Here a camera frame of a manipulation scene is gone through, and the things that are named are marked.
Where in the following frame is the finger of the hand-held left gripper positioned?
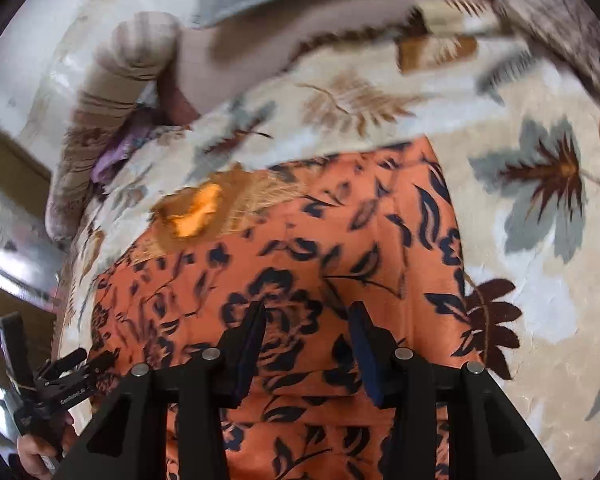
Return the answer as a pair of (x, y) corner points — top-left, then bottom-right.
(77, 351), (120, 378)
(42, 348), (89, 378)

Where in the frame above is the checked brown cushion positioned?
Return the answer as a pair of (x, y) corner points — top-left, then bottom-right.
(490, 0), (600, 121)

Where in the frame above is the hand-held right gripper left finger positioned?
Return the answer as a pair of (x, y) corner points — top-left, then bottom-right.
(55, 301), (268, 480)

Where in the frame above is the orange floral cloth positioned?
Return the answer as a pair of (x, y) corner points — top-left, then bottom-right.
(87, 135), (486, 480)

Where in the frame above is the striped bolster pillow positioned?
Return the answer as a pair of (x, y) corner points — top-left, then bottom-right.
(45, 10), (183, 241)

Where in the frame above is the person's left hand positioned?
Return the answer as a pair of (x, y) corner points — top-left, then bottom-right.
(17, 415), (77, 480)

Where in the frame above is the leaf print blanket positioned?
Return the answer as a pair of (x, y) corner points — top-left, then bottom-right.
(45, 0), (600, 461)

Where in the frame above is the purple cloth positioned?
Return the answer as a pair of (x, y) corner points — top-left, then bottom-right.
(92, 110), (156, 183)

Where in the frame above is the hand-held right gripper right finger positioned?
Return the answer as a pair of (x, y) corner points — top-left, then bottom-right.
(349, 301), (563, 480)

